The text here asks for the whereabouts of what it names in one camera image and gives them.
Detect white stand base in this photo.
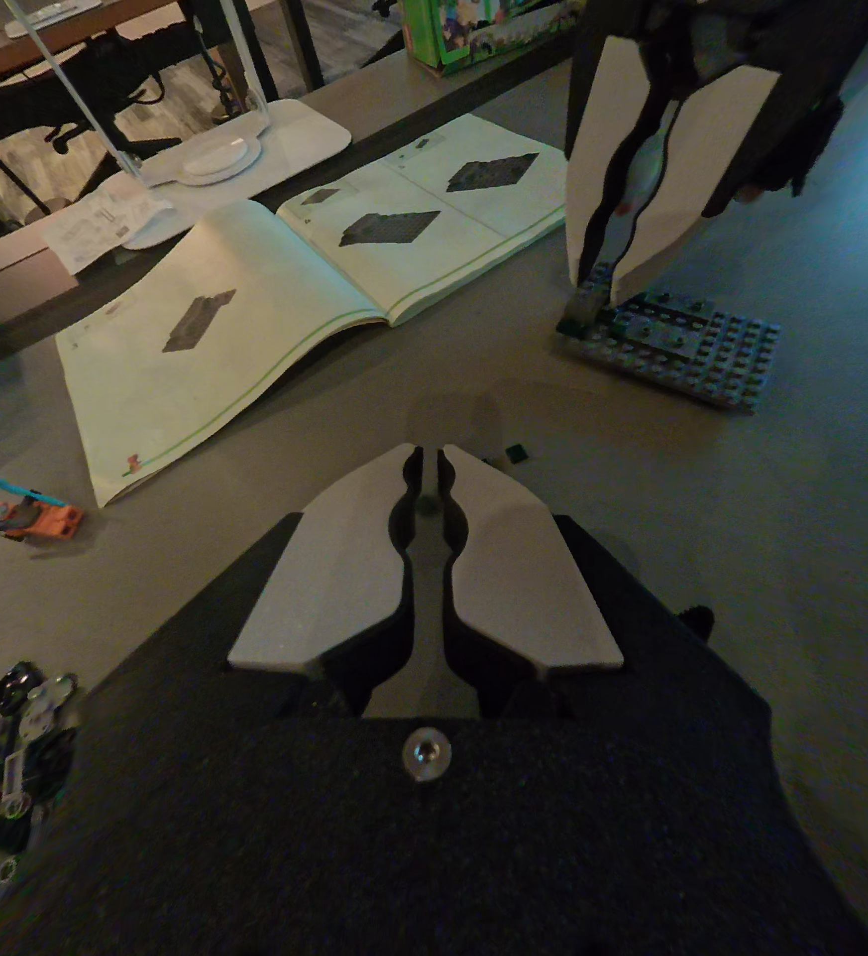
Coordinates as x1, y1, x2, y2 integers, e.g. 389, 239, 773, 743
3, 0, 353, 252

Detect orange brick model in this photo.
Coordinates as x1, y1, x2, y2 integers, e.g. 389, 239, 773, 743
0, 477, 86, 546

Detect grey brick baseplate build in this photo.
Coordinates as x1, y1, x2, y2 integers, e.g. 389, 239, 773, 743
555, 287, 783, 414

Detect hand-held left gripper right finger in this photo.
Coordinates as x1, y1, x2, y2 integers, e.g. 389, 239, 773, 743
436, 445, 627, 719

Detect green toy box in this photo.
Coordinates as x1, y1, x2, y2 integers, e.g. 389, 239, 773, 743
402, 0, 583, 77

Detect open instruction booklet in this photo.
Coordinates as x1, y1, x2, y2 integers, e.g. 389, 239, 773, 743
55, 112, 571, 510

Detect pile of small brick pieces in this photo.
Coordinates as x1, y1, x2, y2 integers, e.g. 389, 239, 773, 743
0, 659, 82, 886

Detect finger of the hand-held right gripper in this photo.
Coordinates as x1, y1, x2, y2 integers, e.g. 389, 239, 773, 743
610, 63, 783, 301
563, 35, 685, 291

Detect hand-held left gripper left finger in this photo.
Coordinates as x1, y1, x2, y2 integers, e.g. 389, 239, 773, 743
226, 443, 425, 719

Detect small grey brick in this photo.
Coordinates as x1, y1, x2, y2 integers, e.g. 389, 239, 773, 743
567, 263, 619, 327

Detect grey desk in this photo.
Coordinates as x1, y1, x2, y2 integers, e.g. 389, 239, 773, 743
0, 37, 868, 956

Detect white printed paper sheet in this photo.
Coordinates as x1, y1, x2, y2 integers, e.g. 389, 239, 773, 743
40, 184, 179, 275

